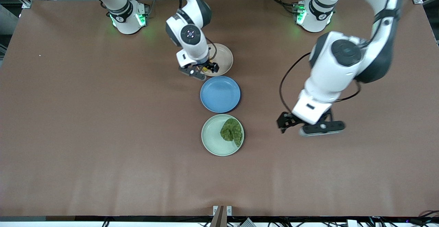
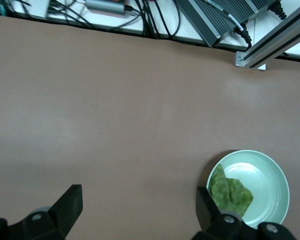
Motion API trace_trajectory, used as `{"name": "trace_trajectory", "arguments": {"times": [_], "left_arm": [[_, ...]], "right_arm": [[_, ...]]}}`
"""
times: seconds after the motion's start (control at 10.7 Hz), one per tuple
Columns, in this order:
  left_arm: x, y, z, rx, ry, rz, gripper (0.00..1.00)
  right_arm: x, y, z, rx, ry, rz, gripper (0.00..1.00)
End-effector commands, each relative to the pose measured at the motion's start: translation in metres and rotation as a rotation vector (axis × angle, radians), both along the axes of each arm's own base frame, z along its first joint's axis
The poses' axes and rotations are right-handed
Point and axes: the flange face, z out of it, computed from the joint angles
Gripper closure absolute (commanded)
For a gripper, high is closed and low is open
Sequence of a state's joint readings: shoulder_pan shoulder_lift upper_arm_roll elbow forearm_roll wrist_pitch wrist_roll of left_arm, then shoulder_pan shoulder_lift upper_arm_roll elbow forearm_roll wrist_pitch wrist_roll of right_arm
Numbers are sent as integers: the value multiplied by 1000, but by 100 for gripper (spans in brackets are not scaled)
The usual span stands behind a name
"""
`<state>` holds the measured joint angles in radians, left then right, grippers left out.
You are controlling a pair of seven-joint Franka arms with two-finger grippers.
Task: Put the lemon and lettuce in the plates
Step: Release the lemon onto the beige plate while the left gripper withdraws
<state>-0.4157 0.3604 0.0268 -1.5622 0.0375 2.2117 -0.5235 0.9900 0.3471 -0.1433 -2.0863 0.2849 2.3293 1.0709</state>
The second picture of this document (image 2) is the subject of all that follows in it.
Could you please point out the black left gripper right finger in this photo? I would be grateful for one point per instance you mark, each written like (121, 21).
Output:
(215, 220)

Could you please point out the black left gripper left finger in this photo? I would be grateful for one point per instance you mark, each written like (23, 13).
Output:
(57, 215)

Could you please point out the green lettuce leaf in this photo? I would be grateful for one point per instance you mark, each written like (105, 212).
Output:
(227, 192)

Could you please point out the pale green round plate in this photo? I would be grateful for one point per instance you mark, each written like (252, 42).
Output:
(265, 180)

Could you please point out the ribbed grey power adapter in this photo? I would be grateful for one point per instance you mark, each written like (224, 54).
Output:
(205, 20)
(255, 7)

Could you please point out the grey metal hub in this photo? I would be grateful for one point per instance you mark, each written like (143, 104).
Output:
(106, 7)

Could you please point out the aluminium camera post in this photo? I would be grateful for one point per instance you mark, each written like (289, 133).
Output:
(272, 42)

